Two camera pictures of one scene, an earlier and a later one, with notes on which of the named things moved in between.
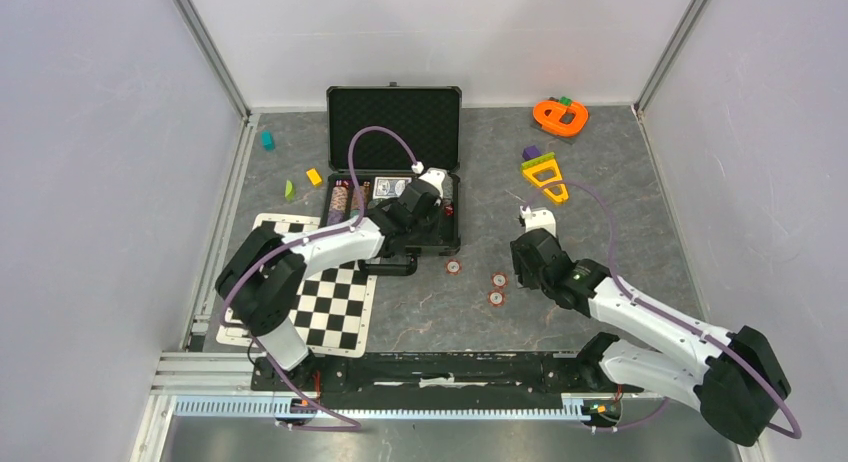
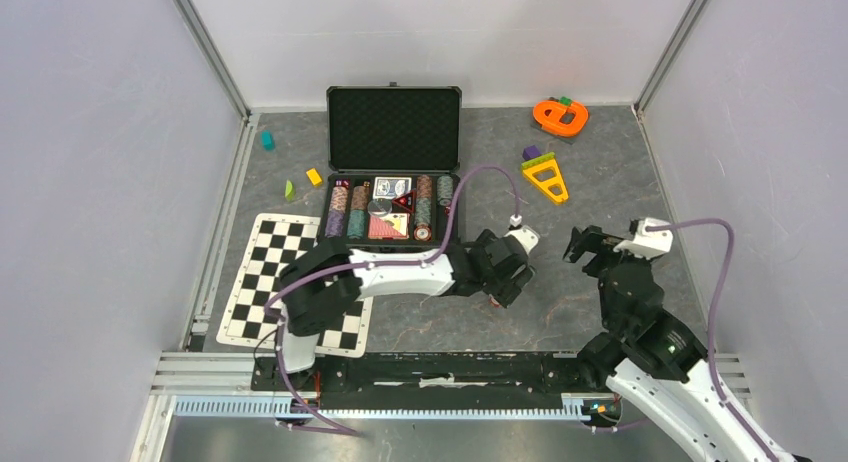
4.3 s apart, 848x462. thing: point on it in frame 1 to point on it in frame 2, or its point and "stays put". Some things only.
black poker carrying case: (379, 139) stays put
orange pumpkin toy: (551, 123) stays put
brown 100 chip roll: (364, 192) stays put
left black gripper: (435, 210) to (504, 290)
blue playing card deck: (389, 187) stays put
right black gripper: (521, 272) to (592, 237)
